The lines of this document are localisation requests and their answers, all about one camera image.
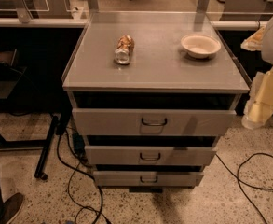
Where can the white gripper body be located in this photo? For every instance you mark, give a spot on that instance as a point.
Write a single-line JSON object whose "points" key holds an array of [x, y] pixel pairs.
{"points": [[261, 91]]}

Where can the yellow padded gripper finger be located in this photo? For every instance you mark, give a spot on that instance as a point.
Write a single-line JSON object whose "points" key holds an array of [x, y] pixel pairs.
{"points": [[254, 121]]}

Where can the grey bottom drawer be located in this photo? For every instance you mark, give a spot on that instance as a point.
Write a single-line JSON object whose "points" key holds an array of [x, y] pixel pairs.
{"points": [[152, 179]]}

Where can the grey drawer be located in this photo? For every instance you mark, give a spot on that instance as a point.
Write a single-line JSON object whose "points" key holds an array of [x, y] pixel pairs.
{"points": [[120, 155], [152, 179], [160, 122]]}

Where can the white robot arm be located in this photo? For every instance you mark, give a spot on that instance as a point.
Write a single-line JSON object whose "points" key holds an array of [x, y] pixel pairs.
{"points": [[261, 40]]}

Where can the grey drawer cabinet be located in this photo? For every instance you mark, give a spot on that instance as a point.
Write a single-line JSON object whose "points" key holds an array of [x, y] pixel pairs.
{"points": [[160, 75]]}

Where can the grey middle drawer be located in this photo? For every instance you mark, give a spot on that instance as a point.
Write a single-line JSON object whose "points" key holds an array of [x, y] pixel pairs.
{"points": [[120, 155]]}

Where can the grey top drawer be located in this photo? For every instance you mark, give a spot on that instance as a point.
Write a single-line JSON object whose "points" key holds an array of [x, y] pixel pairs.
{"points": [[160, 122]]}

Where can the white paper bowl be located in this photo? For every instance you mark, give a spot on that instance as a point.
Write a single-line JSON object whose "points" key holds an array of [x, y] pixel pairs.
{"points": [[200, 46]]}

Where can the crushed gold soda can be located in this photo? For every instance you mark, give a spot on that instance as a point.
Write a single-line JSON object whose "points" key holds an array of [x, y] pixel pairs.
{"points": [[124, 50]]}

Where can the black power strip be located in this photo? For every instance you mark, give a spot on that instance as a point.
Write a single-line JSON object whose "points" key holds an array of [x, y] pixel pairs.
{"points": [[78, 144]]}

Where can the black desk frame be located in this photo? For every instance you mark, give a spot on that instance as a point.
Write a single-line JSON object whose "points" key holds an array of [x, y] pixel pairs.
{"points": [[10, 76]]}

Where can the white horizontal rail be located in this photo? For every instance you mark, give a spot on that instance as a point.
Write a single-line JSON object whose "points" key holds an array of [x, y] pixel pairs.
{"points": [[68, 23]]}

